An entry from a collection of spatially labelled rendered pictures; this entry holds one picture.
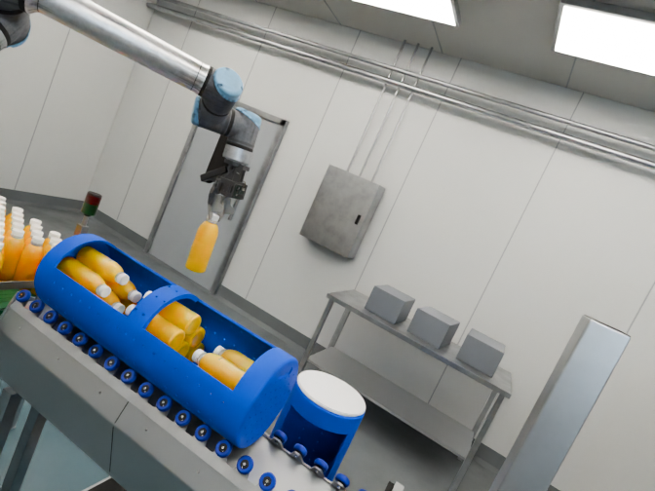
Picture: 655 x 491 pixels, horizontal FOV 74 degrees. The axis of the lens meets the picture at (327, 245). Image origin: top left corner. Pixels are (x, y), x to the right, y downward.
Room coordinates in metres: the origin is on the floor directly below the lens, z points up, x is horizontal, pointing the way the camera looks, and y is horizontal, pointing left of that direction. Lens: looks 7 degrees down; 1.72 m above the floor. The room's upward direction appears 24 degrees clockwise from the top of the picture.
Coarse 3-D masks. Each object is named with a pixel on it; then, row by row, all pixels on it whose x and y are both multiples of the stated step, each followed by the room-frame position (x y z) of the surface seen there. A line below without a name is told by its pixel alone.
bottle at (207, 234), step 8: (208, 224) 1.45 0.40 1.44; (200, 232) 1.45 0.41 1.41; (208, 232) 1.45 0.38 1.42; (216, 232) 1.47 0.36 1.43; (200, 240) 1.44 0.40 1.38; (208, 240) 1.45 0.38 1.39; (192, 248) 1.45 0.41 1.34; (200, 248) 1.44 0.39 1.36; (208, 248) 1.46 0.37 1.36; (192, 256) 1.45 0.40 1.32; (200, 256) 1.45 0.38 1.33; (208, 256) 1.47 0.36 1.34; (192, 264) 1.45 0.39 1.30; (200, 264) 1.45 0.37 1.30; (200, 272) 1.46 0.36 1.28
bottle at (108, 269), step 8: (88, 248) 1.47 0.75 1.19; (80, 256) 1.45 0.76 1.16; (88, 256) 1.44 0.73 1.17; (96, 256) 1.44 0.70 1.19; (104, 256) 1.45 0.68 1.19; (88, 264) 1.43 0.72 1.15; (96, 264) 1.42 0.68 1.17; (104, 264) 1.42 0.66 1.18; (112, 264) 1.42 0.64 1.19; (96, 272) 1.42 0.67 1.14; (104, 272) 1.40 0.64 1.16; (112, 272) 1.41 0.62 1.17; (120, 272) 1.42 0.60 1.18; (104, 280) 1.42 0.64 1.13; (112, 280) 1.41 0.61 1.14
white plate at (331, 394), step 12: (312, 372) 1.64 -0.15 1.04; (324, 372) 1.69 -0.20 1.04; (300, 384) 1.50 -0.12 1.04; (312, 384) 1.54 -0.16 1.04; (324, 384) 1.59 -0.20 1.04; (336, 384) 1.63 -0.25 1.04; (312, 396) 1.45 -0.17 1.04; (324, 396) 1.49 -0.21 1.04; (336, 396) 1.54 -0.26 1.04; (348, 396) 1.58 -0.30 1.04; (360, 396) 1.62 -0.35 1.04; (324, 408) 1.43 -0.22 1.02; (336, 408) 1.44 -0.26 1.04; (348, 408) 1.48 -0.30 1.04; (360, 408) 1.52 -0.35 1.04
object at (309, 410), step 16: (288, 400) 1.52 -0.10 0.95; (304, 400) 1.45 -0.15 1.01; (288, 416) 1.65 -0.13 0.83; (304, 416) 1.44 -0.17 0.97; (320, 416) 1.42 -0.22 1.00; (336, 416) 1.42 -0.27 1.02; (272, 432) 1.54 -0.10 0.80; (288, 432) 1.67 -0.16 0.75; (304, 432) 1.70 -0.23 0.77; (320, 432) 1.69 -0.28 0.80; (336, 432) 1.43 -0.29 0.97; (352, 432) 1.48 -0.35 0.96; (288, 448) 1.69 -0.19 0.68; (320, 448) 1.67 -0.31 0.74; (336, 448) 1.62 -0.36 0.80; (336, 464) 1.48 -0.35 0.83
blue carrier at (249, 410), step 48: (96, 240) 1.45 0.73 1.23; (48, 288) 1.33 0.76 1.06; (144, 288) 1.54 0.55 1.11; (96, 336) 1.26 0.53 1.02; (144, 336) 1.19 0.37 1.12; (240, 336) 1.37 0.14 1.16; (192, 384) 1.11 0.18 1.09; (240, 384) 1.09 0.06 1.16; (288, 384) 1.25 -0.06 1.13; (240, 432) 1.06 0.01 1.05
